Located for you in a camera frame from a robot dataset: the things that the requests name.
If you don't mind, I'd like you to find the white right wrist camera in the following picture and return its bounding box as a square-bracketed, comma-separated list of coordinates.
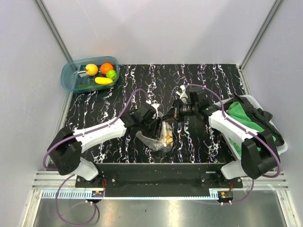
[176, 85, 188, 104]

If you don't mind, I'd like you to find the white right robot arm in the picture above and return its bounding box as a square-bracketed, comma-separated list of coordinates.
[162, 91, 281, 188]

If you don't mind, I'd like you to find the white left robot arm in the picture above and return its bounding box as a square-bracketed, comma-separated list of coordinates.
[48, 103, 161, 187]

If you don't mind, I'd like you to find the white laundry basket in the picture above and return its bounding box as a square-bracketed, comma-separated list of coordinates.
[213, 94, 288, 166]

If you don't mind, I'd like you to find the orange fake fruit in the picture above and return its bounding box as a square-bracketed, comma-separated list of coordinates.
[100, 62, 114, 75]

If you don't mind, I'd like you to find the green fake lime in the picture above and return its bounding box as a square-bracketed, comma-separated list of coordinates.
[106, 70, 117, 81]

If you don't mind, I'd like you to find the green cloth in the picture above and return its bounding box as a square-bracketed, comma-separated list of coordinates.
[227, 101, 276, 161]

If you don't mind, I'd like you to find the yellow green fake mango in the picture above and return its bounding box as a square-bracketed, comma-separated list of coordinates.
[165, 134, 173, 146]

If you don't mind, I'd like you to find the dark green fake cucumber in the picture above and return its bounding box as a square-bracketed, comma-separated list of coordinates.
[77, 84, 97, 89]

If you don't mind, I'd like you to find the clear polka dot zip bag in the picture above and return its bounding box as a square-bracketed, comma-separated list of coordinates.
[136, 122, 173, 153]

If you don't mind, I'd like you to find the black cloth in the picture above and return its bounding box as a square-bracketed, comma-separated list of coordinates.
[232, 94, 285, 147]

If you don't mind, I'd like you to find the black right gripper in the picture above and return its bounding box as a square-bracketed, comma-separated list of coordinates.
[162, 98, 198, 123]

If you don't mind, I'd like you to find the yellow fake banana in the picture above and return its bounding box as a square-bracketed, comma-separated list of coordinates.
[95, 77, 113, 85]

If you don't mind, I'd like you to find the blue transparent plastic container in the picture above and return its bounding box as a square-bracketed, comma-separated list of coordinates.
[61, 56, 119, 93]

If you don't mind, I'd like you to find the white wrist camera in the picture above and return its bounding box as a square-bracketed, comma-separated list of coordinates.
[176, 85, 188, 104]
[146, 100, 163, 119]

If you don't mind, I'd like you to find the yellow fake fruit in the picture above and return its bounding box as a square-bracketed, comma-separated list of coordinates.
[85, 64, 98, 76]

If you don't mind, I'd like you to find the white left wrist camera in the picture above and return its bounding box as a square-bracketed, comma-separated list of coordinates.
[146, 100, 163, 119]

